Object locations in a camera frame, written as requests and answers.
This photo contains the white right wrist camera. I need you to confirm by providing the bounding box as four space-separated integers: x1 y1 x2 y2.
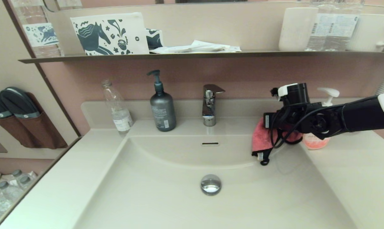
277 83 298 98

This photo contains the clear labelled water bottle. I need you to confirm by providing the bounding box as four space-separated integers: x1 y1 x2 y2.
331 0 365 52
305 0 336 52

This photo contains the white mug with handle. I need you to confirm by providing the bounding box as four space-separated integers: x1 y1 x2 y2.
345 13 384 52

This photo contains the pink cloth black trim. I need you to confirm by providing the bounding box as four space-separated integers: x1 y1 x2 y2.
251 117 303 166

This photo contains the metal wall shelf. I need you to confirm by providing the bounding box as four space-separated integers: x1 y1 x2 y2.
18 51 384 64

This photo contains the small teal patterned box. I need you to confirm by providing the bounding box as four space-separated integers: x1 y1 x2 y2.
146 29 164 50

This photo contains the chrome sink faucet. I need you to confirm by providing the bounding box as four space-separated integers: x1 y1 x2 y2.
202 84 226 127

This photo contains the white horse print pouch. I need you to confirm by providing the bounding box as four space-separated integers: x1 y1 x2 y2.
70 12 150 56

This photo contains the grey pump soap bottle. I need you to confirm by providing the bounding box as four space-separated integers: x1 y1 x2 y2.
147 70 177 132

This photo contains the chrome sink drain stopper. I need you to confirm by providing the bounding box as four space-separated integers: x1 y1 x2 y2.
201 174 222 195

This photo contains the clear bottle horse print label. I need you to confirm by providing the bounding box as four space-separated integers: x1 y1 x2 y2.
11 0 65 58

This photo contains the uncapped clear plastic bottle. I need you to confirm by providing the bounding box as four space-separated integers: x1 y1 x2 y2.
102 80 134 134

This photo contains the black smooth arm cable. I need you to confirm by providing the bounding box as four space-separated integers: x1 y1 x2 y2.
280 95 382 144

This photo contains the wall mirror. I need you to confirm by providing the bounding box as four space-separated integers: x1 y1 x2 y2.
42 0 384 12

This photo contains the pink hand soap pump bottle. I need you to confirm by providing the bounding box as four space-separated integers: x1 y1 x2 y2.
302 87 340 150

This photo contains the white handleless cup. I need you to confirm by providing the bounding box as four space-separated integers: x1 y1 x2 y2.
278 7 319 52

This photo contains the brown slipper holder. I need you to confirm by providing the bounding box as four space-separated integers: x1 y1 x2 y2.
16 92 68 149
0 114 44 148

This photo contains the white ceramic sink basin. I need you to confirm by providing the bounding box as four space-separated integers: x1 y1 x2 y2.
73 134 358 229

